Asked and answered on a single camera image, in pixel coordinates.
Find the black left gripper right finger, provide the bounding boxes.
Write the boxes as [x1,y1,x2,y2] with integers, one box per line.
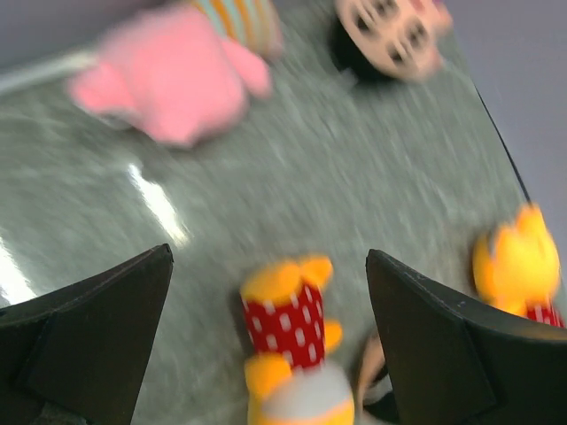
[366,250,566,424]

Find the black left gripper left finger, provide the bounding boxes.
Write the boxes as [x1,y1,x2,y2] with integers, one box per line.
[1,243,174,424]

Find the black-haired doll pink striped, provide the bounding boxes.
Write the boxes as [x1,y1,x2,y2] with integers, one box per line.
[355,331,400,424]

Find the pink plush striped shirt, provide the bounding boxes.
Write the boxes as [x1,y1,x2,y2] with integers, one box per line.
[67,1,283,147]

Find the yellow plush face-down red dress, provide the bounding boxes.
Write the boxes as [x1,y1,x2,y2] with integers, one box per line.
[471,203,566,328]

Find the yellow plush red dotted dress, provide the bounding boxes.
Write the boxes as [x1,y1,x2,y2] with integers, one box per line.
[239,254,355,424]

